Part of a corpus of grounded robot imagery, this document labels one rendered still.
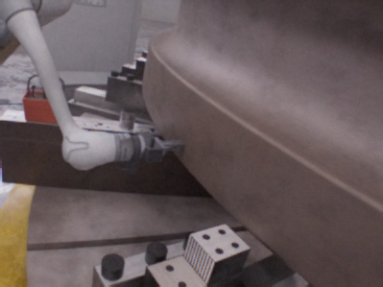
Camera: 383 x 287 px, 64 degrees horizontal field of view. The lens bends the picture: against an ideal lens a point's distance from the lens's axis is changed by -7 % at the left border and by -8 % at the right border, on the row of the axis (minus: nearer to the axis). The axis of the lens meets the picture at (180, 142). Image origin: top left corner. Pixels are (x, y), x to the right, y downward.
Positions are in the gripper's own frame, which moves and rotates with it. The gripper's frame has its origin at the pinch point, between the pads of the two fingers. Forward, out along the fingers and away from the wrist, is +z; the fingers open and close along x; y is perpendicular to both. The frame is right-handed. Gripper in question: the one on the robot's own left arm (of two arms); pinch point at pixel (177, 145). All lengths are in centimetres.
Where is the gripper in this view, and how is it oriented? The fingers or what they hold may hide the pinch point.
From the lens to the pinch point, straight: 113.3
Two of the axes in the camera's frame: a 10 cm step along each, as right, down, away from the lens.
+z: 8.9, -0.2, 4.6
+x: -4.2, -4.6, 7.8
